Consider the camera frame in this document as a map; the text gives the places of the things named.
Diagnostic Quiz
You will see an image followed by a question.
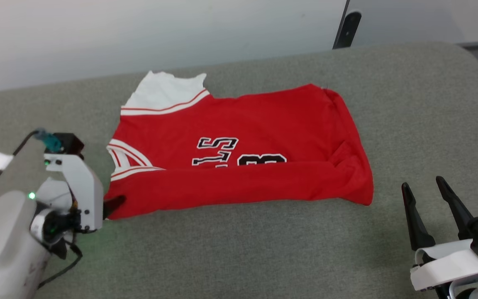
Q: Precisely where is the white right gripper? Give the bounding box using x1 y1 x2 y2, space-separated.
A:
401 176 478 292

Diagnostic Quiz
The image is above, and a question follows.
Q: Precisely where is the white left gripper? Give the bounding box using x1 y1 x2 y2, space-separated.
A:
37 152 126 233

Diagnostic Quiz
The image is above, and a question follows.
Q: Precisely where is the red and white jersey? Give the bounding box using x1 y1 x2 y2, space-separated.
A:
104 71 375 221

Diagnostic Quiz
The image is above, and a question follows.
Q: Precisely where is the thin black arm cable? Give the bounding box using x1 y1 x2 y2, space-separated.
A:
37 243 83 289

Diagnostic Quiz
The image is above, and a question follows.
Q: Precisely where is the black cable with teal plug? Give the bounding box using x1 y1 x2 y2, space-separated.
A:
0 128 64 219

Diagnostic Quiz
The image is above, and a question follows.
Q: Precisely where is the black rounded wall bracket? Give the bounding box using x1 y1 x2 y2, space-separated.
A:
333 11 362 50

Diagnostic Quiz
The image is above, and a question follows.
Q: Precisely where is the grey partition post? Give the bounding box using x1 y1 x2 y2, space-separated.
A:
332 0 351 50

